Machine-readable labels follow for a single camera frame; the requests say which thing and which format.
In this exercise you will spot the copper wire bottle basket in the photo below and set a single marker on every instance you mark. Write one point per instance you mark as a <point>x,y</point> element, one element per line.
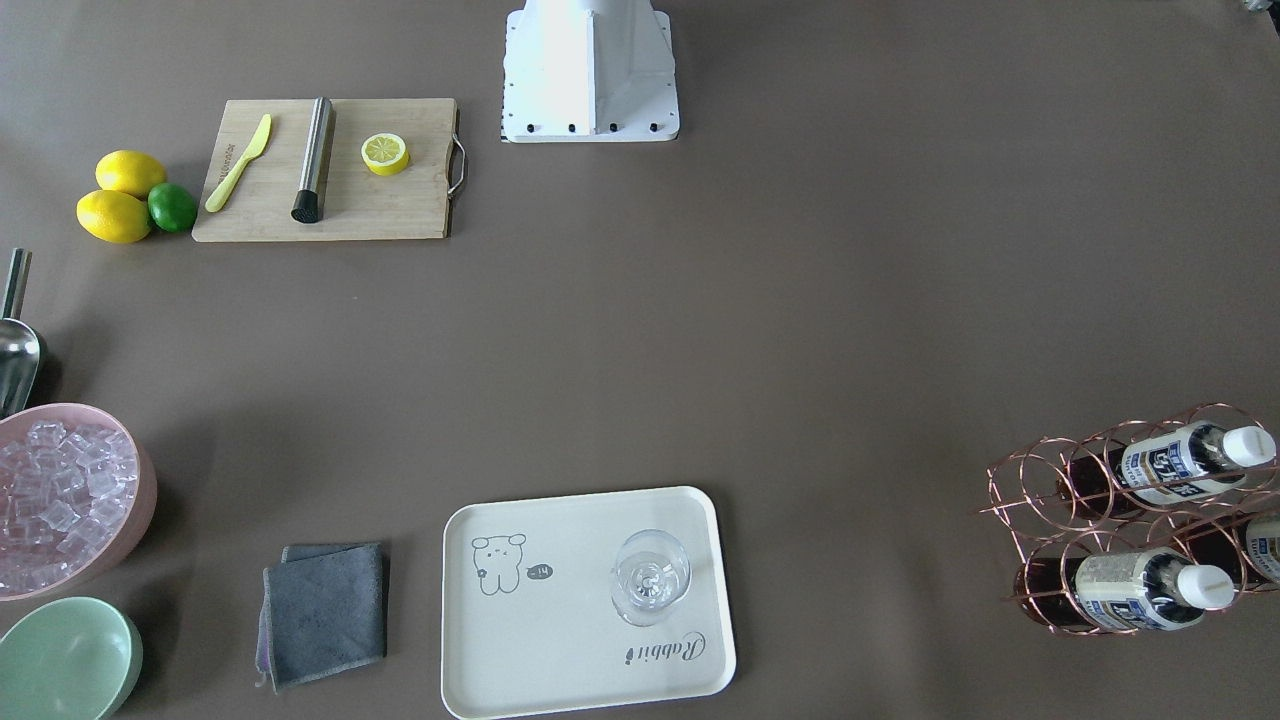
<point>1024,494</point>

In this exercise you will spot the tea bottle white cap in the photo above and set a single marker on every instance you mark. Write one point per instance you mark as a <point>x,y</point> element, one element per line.
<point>1191,464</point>
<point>1245,545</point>
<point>1158,590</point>

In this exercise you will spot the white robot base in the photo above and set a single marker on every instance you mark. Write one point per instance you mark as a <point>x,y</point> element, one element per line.
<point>589,72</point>

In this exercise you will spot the clear wine glass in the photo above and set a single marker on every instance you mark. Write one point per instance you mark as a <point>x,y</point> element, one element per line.
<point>651,572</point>

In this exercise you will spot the cream rabbit tray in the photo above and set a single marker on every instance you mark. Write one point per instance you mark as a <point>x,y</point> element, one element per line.
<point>528,626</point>

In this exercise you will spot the bamboo cutting board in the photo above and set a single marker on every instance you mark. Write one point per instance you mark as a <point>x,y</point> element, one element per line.
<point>355,203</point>

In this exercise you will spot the half lemon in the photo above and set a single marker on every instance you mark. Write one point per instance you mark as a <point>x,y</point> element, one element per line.
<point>385,154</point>

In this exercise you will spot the steel muddler black tip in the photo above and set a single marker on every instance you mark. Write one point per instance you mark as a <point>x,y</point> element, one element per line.
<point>308,200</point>

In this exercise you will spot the grey folded cloth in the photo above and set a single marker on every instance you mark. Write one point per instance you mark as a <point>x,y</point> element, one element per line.
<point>324,611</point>

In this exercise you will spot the yellow plastic knife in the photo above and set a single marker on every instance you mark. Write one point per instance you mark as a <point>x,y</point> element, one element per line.
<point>252,151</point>

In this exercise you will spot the green lime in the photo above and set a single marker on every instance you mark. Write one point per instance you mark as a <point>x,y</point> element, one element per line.
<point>172,208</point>

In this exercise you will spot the yellow lemon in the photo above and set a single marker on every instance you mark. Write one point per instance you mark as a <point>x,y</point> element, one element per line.
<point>113,216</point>
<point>132,172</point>

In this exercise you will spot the pink bowl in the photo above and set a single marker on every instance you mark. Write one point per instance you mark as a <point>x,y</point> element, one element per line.
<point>144,507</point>

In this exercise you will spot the clear ice cubes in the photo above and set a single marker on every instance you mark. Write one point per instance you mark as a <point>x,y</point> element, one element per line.
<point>67,489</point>

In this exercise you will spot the metal ice scoop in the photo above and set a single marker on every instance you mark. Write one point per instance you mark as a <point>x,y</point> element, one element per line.
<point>22,348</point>

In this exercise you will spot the green bowl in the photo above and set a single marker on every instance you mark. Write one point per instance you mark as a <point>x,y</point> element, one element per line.
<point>74,658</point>

